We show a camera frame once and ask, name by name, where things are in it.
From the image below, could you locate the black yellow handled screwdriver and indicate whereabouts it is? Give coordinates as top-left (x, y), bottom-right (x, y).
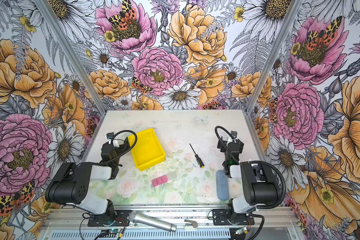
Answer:
top-left (190, 144), bottom-right (205, 168)

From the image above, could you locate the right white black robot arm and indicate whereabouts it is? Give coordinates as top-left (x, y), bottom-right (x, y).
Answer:
top-left (213, 126), bottom-right (287, 225)

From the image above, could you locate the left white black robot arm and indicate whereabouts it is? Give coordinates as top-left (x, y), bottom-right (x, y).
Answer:
top-left (45, 130), bottom-right (138, 226)

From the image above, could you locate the yellow plastic bin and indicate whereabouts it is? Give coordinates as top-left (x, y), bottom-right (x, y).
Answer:
top-left (131, 128), bottom-right (166, 172)

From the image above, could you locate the blue grey glasses case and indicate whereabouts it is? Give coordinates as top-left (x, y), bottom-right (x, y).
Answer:
top-left (216, 170), bottom-right (229, 201)

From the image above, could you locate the pink block toy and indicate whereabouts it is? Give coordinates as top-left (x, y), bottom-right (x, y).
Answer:
top-left (152, 175), bottom-right (168, 188)

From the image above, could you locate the green circuit board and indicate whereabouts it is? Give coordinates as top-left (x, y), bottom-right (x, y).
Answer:
top-left (96, 228), bottom-right (126, 240)

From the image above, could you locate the right black corrugated cable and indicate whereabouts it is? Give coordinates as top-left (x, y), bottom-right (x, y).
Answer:
top-left (214, 125), bottom-right (287, 210)

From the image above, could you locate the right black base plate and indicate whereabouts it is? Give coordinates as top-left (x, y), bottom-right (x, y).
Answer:
top-left (208, 209), bottom-right (255, 226)

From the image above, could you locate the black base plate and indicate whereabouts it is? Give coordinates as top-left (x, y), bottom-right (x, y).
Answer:
top-left (208, 209), bottom-right (255, 226)
top-left (87, 210), bottom-right (132, 227)

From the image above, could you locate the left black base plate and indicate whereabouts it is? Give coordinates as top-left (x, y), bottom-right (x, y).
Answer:
top-left (87, 210), bottom-right (132, 227)

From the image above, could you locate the aluminium front rail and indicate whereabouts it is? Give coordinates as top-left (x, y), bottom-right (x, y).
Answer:
top-left (42, 204), bottom-right (299, 231)

